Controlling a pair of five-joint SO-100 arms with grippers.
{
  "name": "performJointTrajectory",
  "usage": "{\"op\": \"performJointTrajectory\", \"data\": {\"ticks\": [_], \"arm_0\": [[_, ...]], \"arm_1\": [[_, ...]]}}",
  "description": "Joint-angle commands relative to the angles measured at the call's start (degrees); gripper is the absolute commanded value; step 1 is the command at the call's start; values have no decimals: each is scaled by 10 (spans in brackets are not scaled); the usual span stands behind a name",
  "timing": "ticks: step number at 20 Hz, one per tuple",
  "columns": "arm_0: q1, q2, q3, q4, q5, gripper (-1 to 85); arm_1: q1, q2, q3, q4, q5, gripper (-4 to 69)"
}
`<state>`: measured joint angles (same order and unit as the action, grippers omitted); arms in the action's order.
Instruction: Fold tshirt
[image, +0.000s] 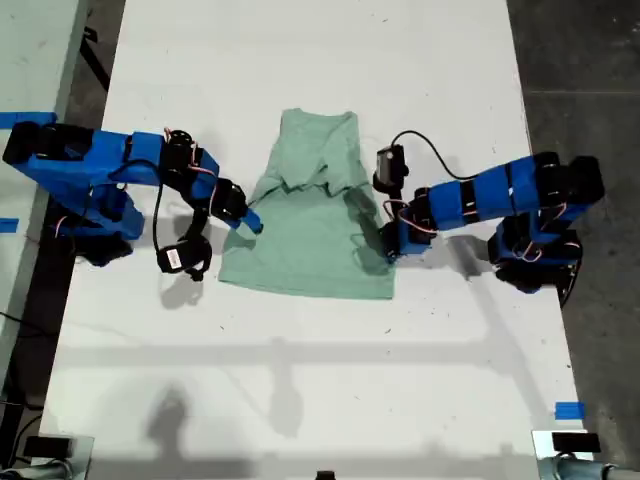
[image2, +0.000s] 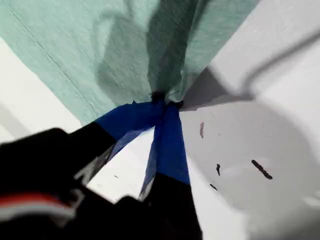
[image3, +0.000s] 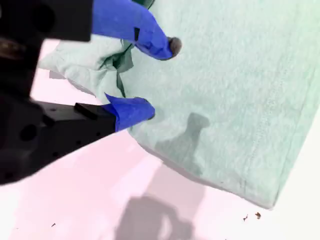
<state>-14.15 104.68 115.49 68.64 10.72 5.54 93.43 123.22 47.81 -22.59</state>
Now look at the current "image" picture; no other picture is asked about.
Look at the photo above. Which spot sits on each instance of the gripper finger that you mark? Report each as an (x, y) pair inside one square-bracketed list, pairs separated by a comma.
[(254, 221), (239, 225)]

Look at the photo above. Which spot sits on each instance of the pale green T-shirt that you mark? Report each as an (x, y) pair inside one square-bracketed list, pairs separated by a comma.
[(300, 250)]

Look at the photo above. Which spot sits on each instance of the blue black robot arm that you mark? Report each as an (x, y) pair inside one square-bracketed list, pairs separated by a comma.
[(75, 170), (480, 200)]

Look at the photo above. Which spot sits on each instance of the long blue tape strip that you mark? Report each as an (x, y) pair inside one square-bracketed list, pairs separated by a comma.
[(25, 120)]

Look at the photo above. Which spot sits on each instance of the small black block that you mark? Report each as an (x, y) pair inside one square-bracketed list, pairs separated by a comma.
[(325, 476)]

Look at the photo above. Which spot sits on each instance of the pale grey side table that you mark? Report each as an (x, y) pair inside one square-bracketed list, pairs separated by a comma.
[(30, 50)]

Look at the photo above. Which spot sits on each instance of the silver metal plate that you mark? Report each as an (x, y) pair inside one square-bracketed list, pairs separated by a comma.
[(82, 460), (542, 445)]

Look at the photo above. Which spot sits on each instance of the small black box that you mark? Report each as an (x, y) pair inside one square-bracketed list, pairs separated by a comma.
[(575, 442), (47, 446)]

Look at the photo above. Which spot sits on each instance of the grey tube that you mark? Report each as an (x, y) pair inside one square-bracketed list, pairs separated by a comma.
[(590, 471), (50, 472)]

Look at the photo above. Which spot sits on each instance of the black camera stalk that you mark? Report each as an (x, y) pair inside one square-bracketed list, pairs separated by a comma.
[(197, 225), (398, 200)]

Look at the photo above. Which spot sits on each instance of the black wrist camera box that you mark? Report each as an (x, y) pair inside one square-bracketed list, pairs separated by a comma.
[(187, 260), (390, 167)]

